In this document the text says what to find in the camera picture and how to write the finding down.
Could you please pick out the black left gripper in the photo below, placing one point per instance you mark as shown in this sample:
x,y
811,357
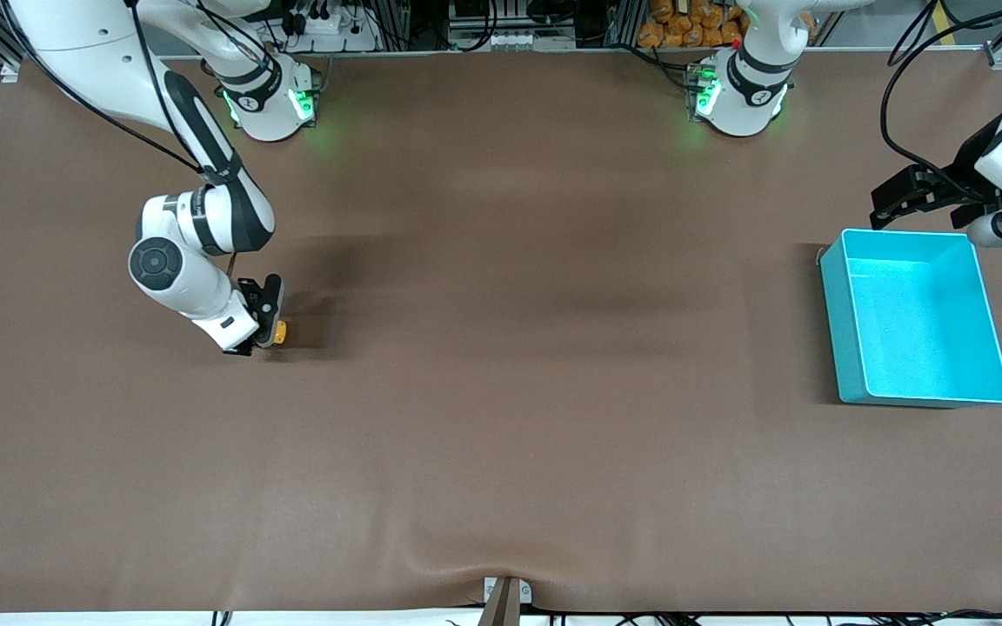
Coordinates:
x,y
960,185

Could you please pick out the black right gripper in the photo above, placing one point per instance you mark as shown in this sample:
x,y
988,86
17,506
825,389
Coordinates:
x,y
263,300

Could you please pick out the yellow beetle toy car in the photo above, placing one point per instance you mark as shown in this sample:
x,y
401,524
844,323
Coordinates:
x,y
280,332

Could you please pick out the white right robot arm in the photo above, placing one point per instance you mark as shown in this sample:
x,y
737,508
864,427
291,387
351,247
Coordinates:
x,y
188,296

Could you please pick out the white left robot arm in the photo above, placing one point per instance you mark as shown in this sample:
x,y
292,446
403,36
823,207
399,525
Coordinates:
x,y
744,96

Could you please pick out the teal plastic bin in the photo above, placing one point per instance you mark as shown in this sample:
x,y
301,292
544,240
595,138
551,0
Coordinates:
x,y
918,339

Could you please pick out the brown table mat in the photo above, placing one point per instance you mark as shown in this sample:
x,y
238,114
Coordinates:
x,y
501,391

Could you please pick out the orange objects pile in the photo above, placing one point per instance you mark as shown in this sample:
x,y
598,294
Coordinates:
x,y
692,26

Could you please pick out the white power strip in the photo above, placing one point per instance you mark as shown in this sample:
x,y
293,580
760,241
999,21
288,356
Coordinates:
x,y
331,30

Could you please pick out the silver background device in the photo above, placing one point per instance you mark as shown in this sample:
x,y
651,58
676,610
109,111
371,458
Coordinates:
x,y
510,35

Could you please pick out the silver mounting bracket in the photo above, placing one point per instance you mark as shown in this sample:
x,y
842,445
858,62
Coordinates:
x,y
490,591

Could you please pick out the brown camera pole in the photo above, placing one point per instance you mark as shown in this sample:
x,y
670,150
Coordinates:
x,y
503,609

